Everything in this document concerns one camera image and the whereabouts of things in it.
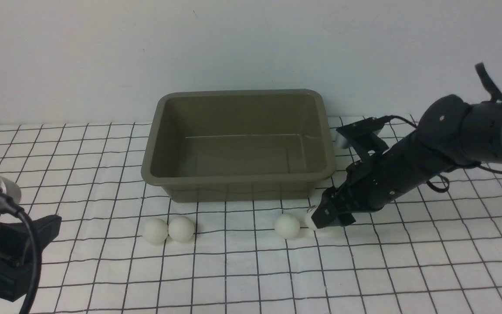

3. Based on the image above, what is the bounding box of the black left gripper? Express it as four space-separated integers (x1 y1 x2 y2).
0 215 62 301

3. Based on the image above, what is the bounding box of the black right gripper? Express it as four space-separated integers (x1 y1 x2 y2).
311 155 402 229

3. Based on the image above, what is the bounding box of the white printed ball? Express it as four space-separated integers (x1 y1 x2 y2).
303 205 319 231

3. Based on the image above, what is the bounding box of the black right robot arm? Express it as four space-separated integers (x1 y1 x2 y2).
305 95 502 230

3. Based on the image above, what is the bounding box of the olive green plastic bin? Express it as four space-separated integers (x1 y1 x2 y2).
141 89 336 203

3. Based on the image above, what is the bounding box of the white grid-pattern tablecloth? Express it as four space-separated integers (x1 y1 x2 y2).
0 123 502 314

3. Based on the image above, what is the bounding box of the black left camera cable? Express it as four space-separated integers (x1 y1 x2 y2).
0 188 43 314

